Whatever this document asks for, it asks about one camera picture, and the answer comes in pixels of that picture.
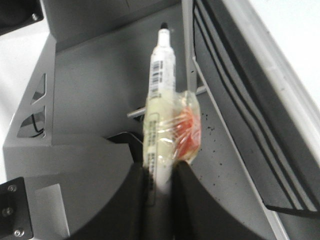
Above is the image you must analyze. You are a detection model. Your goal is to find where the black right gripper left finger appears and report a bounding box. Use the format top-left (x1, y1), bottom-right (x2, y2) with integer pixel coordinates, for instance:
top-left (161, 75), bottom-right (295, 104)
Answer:
top-left (68, 162), bottom-right (147, 240)

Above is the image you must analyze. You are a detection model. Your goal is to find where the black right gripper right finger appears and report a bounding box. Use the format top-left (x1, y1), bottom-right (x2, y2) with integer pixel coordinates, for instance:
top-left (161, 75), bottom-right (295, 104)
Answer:
top-left (172, 161), bottom-right (274, 240)

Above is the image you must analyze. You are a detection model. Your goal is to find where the white whiteboard marker with tape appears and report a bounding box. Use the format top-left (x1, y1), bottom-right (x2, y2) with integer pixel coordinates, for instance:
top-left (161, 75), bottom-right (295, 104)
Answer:
top-left (143, 22), bottom-right (201, 205)

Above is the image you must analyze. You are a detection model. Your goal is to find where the black plate with screws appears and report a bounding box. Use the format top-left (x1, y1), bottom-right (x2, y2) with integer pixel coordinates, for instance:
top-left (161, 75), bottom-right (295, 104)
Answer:
top-left (0, 177), bottom-right (34, 240)

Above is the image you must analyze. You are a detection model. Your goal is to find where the grey metal table frame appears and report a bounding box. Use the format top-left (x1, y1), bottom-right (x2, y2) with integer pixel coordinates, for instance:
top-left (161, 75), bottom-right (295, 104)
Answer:
top-left (2, 0), bottom-right (276, 240)

